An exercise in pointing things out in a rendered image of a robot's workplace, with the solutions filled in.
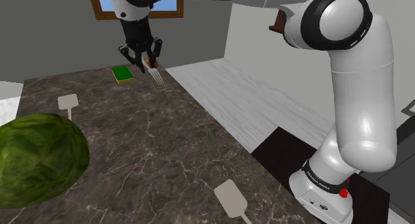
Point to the green and yellow sponge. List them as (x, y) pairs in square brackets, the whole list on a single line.
[(122, 73)]

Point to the large grey spatula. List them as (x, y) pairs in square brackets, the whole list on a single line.
[(230, 200)]

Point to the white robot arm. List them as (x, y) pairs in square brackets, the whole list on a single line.
[(363, 87)]

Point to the dark robot stand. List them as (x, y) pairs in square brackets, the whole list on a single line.
[(285, 155)]

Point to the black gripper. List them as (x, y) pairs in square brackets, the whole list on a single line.
[(137, 33)]

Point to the small grey spatula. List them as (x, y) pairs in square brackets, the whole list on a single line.
[(67, 102)]

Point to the green cabbage head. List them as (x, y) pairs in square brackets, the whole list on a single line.
[(39, 158)]

